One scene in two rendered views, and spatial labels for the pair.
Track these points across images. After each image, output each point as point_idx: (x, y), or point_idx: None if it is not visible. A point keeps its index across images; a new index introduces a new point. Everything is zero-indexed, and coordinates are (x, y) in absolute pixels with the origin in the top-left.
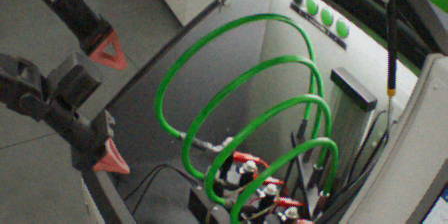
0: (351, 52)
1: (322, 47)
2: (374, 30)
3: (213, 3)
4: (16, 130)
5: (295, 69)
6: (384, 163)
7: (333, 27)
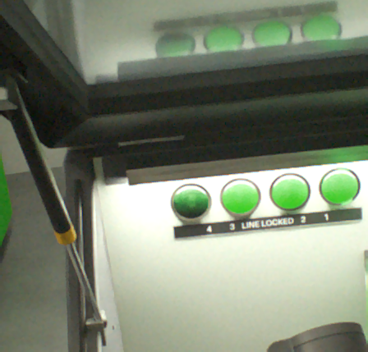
0: None
1: (296, 253)
2: None
3: (81, 338)
4: None
5: (240, 335)
6: None
7: (312, 200)
